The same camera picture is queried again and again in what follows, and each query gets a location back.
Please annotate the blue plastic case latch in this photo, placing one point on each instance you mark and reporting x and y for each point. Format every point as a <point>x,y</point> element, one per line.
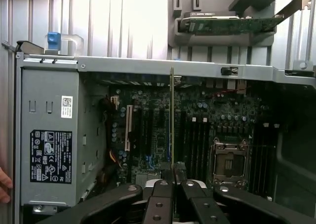
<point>54,40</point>

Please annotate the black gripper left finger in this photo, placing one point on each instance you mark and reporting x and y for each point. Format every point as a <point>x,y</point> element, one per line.
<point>158,199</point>

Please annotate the person's hand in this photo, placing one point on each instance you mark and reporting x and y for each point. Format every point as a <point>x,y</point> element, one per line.
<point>5,184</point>

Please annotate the green graphics card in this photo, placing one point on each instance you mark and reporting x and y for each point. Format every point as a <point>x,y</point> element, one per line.
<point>222,26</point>

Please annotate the green motherboard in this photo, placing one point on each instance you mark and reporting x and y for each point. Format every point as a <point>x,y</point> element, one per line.
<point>153,140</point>

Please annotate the metal CPU socket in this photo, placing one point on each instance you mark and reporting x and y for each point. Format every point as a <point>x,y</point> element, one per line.
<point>229,162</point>

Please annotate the silver chipset heatsink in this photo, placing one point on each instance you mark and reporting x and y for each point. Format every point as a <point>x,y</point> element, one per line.
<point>147,179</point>

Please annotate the black power supply label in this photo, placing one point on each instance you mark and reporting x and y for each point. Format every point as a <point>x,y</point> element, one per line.
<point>51,157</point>

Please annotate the grey parts rack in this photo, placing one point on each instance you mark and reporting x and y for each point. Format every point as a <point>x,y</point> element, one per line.
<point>222,40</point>

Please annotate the grey power supply unit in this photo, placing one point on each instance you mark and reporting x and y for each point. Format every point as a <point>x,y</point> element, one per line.
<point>49,135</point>

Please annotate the black RAM slot bank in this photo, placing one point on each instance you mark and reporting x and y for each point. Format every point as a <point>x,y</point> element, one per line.
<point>264,155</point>
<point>200,145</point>

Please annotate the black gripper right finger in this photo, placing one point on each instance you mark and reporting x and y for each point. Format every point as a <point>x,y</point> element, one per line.
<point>197,201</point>

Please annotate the grey open PC case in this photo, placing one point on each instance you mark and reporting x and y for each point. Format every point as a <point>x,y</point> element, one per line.
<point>172,64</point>

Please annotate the white expansion slot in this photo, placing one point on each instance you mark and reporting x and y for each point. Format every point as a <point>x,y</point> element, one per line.
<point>128,129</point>

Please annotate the white barcode sticker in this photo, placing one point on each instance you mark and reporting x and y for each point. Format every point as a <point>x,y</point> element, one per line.
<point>66,106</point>

